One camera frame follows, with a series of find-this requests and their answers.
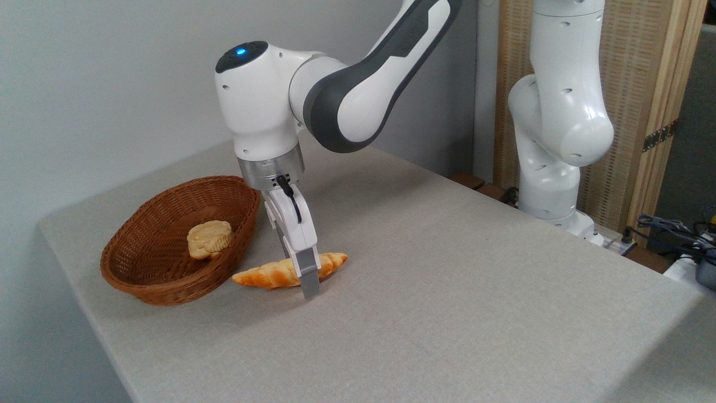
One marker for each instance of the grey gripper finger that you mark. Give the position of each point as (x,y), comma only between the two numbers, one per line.
(309,274)
(286,249)

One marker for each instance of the long braided bread loaf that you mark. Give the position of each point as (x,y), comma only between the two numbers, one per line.
(268,275)

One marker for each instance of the black screen hinge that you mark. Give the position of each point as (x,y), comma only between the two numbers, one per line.
(659,136)

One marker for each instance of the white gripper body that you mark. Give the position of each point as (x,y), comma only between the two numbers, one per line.
(293,224)

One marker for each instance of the small round bread roll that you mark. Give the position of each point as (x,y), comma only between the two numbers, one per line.
(209,239)

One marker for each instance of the wooden rattan folding screen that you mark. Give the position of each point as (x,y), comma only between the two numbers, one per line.
(637,67)

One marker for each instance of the brown wicker basket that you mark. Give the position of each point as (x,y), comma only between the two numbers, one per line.
(145,263)

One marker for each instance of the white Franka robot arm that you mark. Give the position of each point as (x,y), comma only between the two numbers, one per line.
(358,95)

